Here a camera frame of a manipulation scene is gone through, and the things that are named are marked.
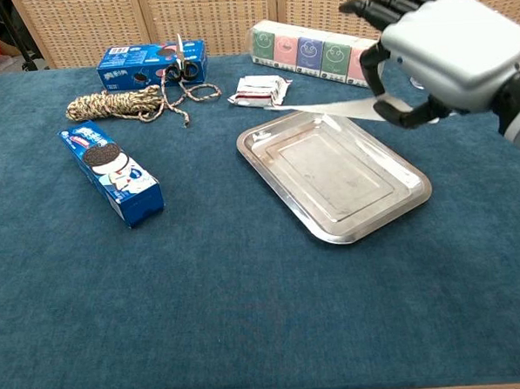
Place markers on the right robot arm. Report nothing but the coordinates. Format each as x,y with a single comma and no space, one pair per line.
519,111

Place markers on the long blue Oreo box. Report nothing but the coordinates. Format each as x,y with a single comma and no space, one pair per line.
110,172

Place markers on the blue Oreo box with scissors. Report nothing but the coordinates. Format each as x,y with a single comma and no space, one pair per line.
148,63

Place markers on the woven rattan folding screen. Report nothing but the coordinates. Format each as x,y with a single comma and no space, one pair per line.
250,16

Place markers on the pack of colourful tissue packets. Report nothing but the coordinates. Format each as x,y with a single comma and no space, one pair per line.
309,52

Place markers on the teal table cloth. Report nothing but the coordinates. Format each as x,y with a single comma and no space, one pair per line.
230,283

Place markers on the silver rectangular metal tray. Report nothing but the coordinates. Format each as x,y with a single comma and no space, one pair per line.
333,177

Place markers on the white paper sheet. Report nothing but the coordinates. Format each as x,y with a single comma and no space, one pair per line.
334,109

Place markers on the white red snack packet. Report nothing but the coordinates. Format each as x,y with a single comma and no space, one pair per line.
259,92

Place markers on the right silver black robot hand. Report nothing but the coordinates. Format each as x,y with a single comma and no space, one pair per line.
448,49

